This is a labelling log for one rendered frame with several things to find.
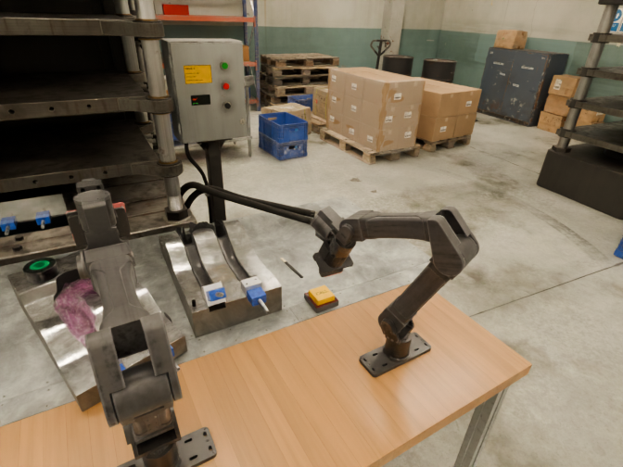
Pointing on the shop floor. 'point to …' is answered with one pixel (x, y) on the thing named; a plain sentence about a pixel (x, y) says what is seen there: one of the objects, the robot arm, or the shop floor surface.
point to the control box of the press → (207, 101)
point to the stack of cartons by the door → (566, 88)
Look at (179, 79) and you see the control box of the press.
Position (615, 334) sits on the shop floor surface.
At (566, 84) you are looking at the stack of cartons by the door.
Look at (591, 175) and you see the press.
